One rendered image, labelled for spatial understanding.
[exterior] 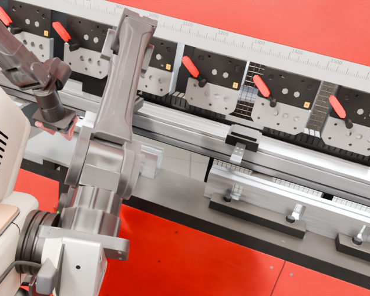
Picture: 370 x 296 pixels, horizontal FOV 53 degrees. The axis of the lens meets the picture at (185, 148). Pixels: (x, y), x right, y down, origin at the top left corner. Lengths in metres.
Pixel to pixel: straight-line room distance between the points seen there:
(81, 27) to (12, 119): 0.71
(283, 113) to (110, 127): 0.60
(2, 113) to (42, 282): 0.20
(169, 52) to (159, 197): 0.44
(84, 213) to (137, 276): 0.87
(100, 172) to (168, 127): 0.92
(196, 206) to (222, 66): 0.44
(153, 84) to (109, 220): 0.66
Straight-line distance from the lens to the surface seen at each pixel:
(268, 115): 1.07
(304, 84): 1.05
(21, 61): 0.94
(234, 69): 1.05
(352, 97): 1.07
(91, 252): 0.49
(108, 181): 0.55
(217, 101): 1.08
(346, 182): 1.47
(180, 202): 1.18
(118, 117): 0.63
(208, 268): 1.25
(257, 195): 1.20
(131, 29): 0.80
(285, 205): 1.21
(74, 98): 1.60
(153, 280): 1.36
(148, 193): 1.19
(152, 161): 1.23
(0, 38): 0.93
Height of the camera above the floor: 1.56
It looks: 27 degrees down
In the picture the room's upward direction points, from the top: 12 degrees clockwise
